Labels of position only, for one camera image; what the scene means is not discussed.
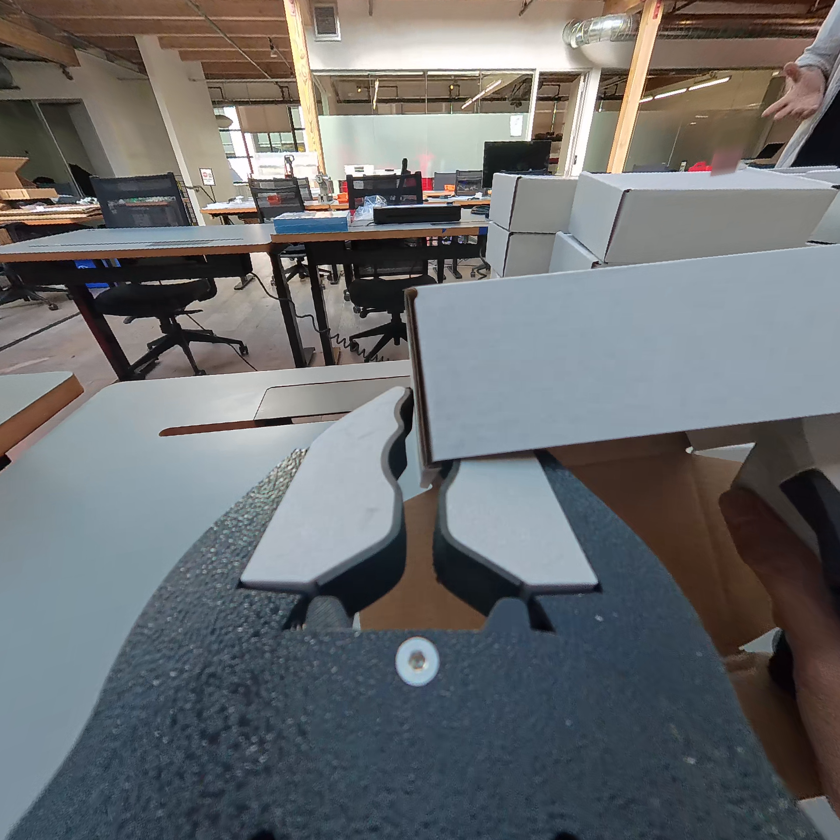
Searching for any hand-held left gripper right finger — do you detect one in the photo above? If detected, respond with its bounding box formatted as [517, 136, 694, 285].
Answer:
[432, 456, 601, 621]

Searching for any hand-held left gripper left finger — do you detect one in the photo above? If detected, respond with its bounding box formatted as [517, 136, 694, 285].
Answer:
[239, 386, 416, 618]

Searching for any white cardboard box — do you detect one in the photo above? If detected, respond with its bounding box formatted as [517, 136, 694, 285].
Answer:
[357, 244, 840, 803]

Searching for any flat blue box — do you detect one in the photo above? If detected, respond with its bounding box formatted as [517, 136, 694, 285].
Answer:
[273, 211, 350, 235]

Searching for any open brown cardboard box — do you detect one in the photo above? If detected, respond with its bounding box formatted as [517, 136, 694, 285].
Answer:
[0, 156, 61, 202]

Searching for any stack of white boxes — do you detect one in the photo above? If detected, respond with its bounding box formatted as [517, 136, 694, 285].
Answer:
[486, 164, 840, 280]

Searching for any grey desk with wood edge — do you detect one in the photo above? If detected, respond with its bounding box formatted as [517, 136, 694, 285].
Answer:
[270, 220, 490, 368]

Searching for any long black case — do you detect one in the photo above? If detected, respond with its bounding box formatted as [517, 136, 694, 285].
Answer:
[372, 204, 462, 226]

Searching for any small wood-edged table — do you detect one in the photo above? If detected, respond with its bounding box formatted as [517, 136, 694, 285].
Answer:
[0, 371, 85, 460]

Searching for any long grey office desk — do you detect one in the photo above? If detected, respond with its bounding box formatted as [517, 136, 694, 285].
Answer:
[0, 223, 274, 383]

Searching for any black computer monitor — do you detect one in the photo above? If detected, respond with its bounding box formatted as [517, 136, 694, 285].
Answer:
[482, 140, 553, 192]

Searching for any grey desk cable hatch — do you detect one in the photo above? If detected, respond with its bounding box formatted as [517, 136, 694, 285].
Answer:
[253, 377, 412, 424]

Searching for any black coiled cable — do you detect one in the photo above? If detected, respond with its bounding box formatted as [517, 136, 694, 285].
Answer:
[327, 328, 388, 363]

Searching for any silver ventilation duct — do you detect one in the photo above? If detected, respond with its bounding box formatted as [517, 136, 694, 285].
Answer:
[562, 12, 643, 51]

